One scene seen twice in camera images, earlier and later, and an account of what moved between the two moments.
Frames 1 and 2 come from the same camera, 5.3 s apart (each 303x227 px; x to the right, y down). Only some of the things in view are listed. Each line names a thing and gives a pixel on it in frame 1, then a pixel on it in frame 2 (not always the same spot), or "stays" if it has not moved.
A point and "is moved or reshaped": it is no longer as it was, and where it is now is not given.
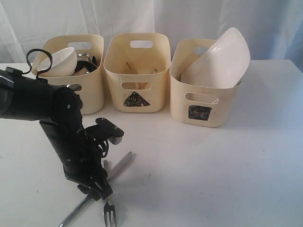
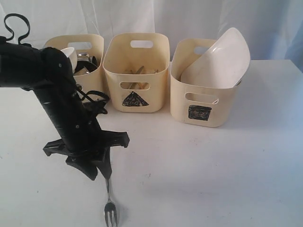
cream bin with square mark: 196,105 stays
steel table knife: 82,204 -> 142,86
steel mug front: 74,87 is moved or reshaped
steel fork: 109,208 stays
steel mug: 83,56 stays
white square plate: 225,64 stays
